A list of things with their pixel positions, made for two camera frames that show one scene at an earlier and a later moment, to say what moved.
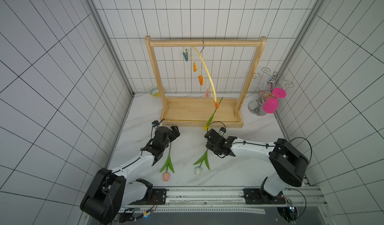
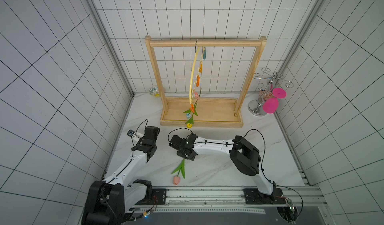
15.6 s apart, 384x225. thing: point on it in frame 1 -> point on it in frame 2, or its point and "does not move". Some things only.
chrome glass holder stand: x=255 y=107 does not move
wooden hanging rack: x=203 y=112 does not move
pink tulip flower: x=169 y=163 -> x=176 y=179
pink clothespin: x=207 y=95 -> x=197 y=95
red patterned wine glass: x=265 y=95 does not move
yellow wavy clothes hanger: x=200 y=54 -> x=196 y=53
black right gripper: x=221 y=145 -> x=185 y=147
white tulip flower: x=199 y=170 -> x=188 y=115
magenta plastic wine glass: x=271 y=105 does not move
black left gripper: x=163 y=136 -> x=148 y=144
